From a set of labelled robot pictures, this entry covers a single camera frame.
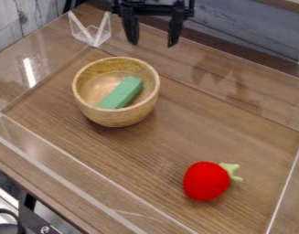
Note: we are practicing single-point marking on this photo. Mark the black table leg bracket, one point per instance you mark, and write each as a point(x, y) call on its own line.
point(31, 220)

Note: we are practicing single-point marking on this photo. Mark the red plush strawberry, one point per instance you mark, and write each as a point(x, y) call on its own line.
point(207, 180)

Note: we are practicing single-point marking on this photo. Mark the brown wooden bowl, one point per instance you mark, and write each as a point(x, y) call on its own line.
point(97, 78)

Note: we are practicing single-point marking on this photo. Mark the green rectangular block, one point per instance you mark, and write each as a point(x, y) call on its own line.
point(122, 94)

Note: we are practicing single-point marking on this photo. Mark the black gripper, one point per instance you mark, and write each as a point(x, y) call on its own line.
point(130, 8)

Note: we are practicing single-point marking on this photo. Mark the clear acrylic corner bracket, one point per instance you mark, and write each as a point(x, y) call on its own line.
point(91, 35)

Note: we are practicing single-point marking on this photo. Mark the clear acrylic tray wall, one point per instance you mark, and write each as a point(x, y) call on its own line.
point(97, 205)

